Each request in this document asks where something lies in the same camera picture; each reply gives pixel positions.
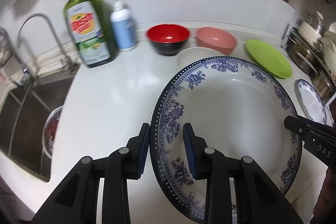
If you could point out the blue white plate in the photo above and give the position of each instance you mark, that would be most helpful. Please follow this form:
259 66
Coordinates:
239 109
310 101

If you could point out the stainless steel pot lower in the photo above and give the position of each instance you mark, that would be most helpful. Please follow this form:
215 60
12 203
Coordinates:
323 85

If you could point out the cream ceramic teapot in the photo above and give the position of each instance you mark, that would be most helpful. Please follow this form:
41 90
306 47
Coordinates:
329 49

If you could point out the white blue pump bottle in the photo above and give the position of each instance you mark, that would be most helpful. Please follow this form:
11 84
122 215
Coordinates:
123 25

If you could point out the person's right hand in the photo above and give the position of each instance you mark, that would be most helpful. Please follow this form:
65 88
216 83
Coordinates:
326 193

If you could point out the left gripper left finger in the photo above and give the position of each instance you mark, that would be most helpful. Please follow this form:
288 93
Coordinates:
75 199

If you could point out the steel bowl of red grapes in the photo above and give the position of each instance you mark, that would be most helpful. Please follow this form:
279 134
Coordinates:
49 131

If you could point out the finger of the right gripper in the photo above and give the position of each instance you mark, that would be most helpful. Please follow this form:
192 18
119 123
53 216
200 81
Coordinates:
316 125
296 126

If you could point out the green dish soap bottle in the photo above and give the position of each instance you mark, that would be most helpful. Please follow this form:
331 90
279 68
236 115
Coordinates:
91 32

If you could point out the pink bowl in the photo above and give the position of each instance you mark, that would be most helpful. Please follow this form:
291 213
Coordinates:
216 39

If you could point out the large steel kitchen faucet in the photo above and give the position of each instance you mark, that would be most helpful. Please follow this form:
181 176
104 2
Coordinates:
8 51

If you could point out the cream white bowl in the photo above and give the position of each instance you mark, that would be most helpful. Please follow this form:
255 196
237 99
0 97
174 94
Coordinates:
190 55

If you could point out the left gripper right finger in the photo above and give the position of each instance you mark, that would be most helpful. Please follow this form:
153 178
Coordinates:
237 191

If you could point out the green plate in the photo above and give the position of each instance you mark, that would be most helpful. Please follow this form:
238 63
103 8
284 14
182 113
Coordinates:
269 58

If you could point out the red black bowl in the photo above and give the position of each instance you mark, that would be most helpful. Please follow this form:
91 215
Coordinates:
168 39

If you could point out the stainless steel sink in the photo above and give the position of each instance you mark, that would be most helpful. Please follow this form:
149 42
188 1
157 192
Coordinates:
23 117

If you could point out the stainless steel pot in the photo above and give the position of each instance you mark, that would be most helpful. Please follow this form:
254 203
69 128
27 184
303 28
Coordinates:
303 56
323 85

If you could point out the cream pot with glass lid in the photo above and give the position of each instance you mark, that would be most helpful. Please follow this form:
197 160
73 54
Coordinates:
312 27

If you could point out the stainless steel pot upper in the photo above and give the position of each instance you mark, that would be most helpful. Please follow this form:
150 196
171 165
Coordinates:
303 56

